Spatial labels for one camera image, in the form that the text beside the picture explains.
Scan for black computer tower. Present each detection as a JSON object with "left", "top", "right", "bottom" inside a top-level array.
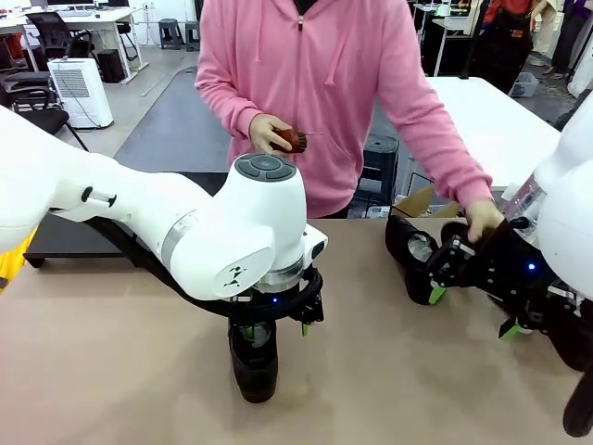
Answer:
[{"left": 96, "top": 48, "right": 125, "bottom": 84}]

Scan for grey storage bin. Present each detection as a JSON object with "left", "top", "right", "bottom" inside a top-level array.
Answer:
[{"left": 508, "top": 71, "right": 540, "bottom": 98}]

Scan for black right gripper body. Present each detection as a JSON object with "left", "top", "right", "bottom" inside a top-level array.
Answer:
[{"left": 466, "top": 220, "right": 558, "bottom": 317}]

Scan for person's left forearm pink sleeve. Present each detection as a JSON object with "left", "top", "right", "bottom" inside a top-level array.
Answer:
[{"left": 402, "top": 83, "right": 495, "bottom": 210}]

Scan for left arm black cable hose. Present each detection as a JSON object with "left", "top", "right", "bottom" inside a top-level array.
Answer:
[{"left": 82, "top": 215, "right": 325, "bottom": 321}]

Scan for standing person dark trousers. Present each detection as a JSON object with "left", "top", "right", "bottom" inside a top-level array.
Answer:
[{"left": 550, "top": 0, "right": 593, "bottom": 78}]

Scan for yellow cloth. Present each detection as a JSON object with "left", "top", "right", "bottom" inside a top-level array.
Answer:
[{"left": 0, "top": 226, "right": 38, "bottom": 298}]

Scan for person's left hand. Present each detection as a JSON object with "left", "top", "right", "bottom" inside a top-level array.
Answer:
[{"left": 462, "top": 199, "right": 507, "bottom": 246}]

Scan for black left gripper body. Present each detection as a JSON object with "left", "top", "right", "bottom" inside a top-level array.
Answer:
[{"left": 229, "top": 290, "right": 305, "bottom": 328}]

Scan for black mesh office chair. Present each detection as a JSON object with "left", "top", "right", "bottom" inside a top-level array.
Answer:
[{"left": 25, "top": 11, "right": 94, "bottom": 61}]

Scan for person in pink hoodie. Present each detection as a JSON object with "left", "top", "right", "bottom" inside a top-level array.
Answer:
[{"left": 194, "top": 0, "right": 495, "bottom": 219}]

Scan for grey plastic stool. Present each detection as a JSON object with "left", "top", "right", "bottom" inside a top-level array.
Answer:
[
  {"left": 158, "top": 18, "right": 183, "bottom": 51},
  {"left": 184, "top": 20, "right": 201, "bottom": 52}
]

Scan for large white table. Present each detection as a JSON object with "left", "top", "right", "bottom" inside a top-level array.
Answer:
[{"left": 425, "top": 76, "right": 561, "bottom": 191}]

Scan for brown wooden shoe brush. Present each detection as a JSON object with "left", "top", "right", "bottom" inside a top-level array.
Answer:
[{"left": 271, "top": 128, "right": 308, "bottom": 155}]

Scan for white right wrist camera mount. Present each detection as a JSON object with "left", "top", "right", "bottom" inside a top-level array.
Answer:
[{"left": 546, "top": 282, "right": 586, "bottom": 319}]

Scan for person in black apron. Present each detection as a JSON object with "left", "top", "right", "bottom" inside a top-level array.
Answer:
[{"left": 481, "top": 0, "right": 538, "bottom": 94}]

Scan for long white office desk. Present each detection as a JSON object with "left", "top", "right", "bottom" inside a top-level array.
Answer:
[{"left": 0, "top": 6, "right": 149, "bottom": 84}]

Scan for person's right hand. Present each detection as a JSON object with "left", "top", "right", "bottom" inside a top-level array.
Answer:
[{"left": 248, "top": 113, "right": 296, "bottom": 154}]

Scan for open cardboard box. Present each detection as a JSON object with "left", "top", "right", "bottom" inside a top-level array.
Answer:
[{"left": 392, "top": 184, "right": 462, "bottom": 219}]

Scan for white air purifier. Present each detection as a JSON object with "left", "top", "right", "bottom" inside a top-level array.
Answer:
[{"left": 47, "top": 57, "right": 115, "bottom": 130}]

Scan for person's right forearm pink sleeve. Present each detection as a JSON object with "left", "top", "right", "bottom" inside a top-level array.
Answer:
[{"left": 194, "top": 69, "right": 260, "bottom": 140}]

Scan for small white workbench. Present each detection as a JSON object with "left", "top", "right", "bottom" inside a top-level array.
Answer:
[{"left": 414, "top": 2, "right": 478, "bottom": 78}]

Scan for black visitor chair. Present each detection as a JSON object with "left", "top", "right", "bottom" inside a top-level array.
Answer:
[{"left": 0, "top": 71, "right": 89, "bottom": 152}]

